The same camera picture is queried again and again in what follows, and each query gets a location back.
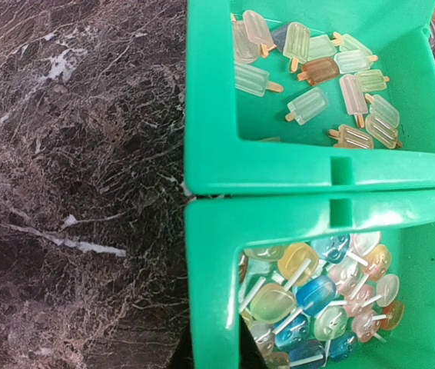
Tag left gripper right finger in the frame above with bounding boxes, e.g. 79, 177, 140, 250
239, 317, 266, 369

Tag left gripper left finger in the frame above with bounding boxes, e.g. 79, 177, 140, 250
169, 326, 194, 369

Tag green three-compartment bin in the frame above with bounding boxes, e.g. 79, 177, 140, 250
184, 1, 435, 368

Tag wrapped colourful candies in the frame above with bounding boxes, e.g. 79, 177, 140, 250
238, 231, 405, 368

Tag green yellow gummy candies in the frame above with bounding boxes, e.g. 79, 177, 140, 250
231, 10, 402, 149

